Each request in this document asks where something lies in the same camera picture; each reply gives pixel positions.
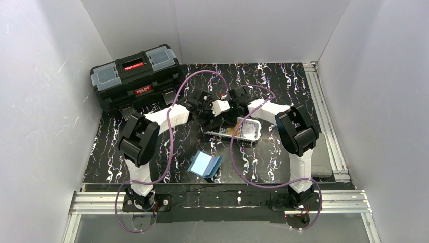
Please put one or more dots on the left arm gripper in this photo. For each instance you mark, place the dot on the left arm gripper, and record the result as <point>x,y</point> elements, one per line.
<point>208,118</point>

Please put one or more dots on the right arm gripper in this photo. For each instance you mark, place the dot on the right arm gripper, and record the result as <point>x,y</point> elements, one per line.
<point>231,109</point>

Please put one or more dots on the white plastic basket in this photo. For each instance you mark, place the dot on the white plastic basket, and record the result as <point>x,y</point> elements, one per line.
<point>221,131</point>

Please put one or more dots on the blue leather card holder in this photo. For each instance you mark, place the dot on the blue leather card holder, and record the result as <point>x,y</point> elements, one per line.
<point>205,165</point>

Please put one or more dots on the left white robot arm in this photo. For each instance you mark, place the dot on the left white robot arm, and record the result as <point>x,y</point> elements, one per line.
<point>138,140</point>

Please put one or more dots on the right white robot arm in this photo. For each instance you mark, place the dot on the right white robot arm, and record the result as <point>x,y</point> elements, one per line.
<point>298,135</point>

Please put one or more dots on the orange credit card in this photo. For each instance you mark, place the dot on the orange credit card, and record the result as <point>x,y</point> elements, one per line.
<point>230,130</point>

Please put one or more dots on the white credit card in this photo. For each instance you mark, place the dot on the white credit card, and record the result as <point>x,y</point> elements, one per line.
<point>250,130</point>

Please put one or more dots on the black red toolbox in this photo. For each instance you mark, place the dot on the black red toolbox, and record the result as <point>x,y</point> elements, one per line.
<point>128,84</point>

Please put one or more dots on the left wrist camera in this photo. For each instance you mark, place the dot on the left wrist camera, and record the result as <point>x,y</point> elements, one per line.
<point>220,106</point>

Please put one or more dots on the aluminium frame rail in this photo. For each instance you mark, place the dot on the aluminium frame rail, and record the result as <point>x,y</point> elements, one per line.
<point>108,202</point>

